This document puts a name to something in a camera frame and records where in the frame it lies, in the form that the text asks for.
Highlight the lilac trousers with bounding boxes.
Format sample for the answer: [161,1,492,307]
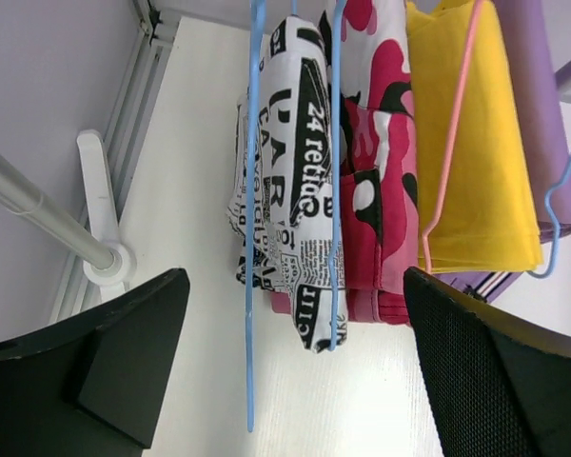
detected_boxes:
[437,1,565,303]

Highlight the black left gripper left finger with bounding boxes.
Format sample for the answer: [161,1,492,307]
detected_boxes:
[0,268,190,456]

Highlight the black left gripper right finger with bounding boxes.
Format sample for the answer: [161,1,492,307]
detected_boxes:
[404,268,571,456]

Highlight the blue wire hanger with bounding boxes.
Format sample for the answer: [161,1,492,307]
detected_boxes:
[245,0,266,433]

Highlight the yellow trousers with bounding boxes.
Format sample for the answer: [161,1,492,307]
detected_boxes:
[407,1,542,273]

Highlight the pink wire hanger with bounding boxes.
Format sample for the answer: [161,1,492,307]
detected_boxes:
[422,0,484,274]

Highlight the black white newsprint trousers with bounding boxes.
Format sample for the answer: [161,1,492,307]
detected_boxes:
[251,16,348,353]

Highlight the blue hanger of yellow trousers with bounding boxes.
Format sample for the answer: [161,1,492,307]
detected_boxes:
[529,133,571,279]

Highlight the pink camouflage trousers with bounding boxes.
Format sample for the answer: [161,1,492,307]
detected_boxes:
[270,0,420,328]

